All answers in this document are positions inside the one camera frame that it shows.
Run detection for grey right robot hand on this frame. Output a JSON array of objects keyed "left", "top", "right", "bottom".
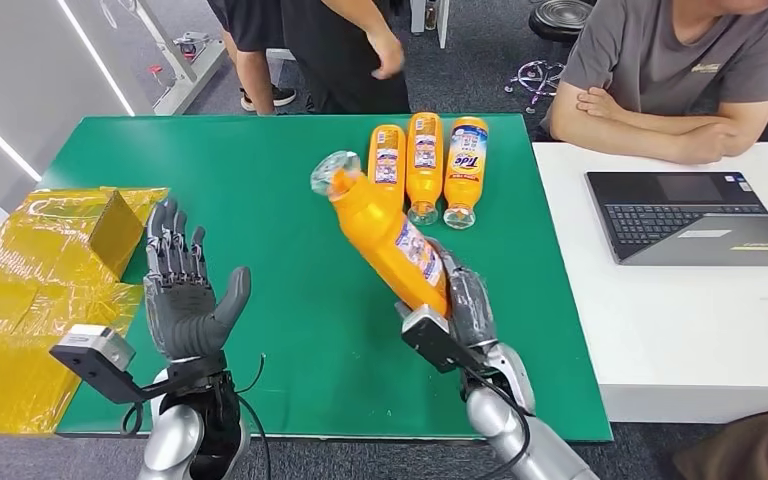
[{"left": 423, "top": 237, "right": 498, "bottom": 351}]

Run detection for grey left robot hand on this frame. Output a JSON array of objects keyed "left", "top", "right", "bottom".
[{"left": 142, "top": 197, "right": 253, "bottom": 362}]

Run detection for orange detergent bottle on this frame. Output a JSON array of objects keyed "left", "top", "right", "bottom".
[
  {"left": 442, "top": 116, "right": 490, "bottom": 231},
  {"left": 309, "top": 150, "right": 452, "bottom": 319},
  {"left": 405, "top": 111, "right": 445, "bottom": 227},
  {"left": 366, "top": 123, "right": 408, "bottom": 213}
]

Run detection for green table mat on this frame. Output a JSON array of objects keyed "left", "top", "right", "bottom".
[{"left": 38, "top": 113, "right": 614, "bottom": 443}]

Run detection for yellow taped cardboard box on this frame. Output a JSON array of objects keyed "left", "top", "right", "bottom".
[{"left": 0, "top": 187, "right": 171, "bottom": 437}]

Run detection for white desk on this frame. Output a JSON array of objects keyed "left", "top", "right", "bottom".
[{"left": 530, "top": 140, "right": 768, "bottom": 425}]

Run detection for black laptop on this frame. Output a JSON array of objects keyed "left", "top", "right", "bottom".
[{"left": 583, "top": 170, "right": 768, "bottom": 267}]

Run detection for white wheeled stand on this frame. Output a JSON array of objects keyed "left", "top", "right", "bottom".
[{"left": 99, "top": 0, "right": 228, "bottom": 118}]

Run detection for white furniture legs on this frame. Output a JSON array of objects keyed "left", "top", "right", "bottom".
[{"left": 409, "top": 0, "right": 450, "bottom": 50}]

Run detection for black round stool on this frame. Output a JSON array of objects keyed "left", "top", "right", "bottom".
[{"left": 503, "top": 0, "right": 596, "bottom": 115}]

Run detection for brown object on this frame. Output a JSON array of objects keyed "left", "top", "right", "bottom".
[{"left": 672, "top": 406, "right": 768, "bottom": 480}]

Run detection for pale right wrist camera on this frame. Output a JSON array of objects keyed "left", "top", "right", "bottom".
[{"left": 401, "top": 303, "right": 488, "bottom": 376}]

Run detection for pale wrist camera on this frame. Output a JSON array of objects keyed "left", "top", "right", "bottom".
[
  {"left": 401, "top": 303, "right": 488, "bottom": 376},
  {"left": 49, "top": 324, "right": 160, "bottom": 405}
]

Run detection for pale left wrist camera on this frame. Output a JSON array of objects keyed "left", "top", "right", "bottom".
[{"left": 49, "top": 324, "right": 160, "bottom": 405}]

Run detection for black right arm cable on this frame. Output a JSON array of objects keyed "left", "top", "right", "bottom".
[{"left": 460, "top": 365, "right": 532, "bottom": 480}]

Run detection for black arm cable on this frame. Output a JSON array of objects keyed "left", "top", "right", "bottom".
[
  {"left": 460, "top": 365, "right": 532, "bottom": 480},
  {"left": 232, "top": 352, "right": 271, "bottom": 480}
]

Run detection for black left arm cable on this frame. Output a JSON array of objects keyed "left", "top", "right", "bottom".
[{"left": 232, "top": 352, "right": 271, "bottom": 480}]

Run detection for white robot stand frame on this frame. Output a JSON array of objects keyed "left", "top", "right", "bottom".
[{"left": 264, "top": 47, "right": 298, "bottom": 87}]

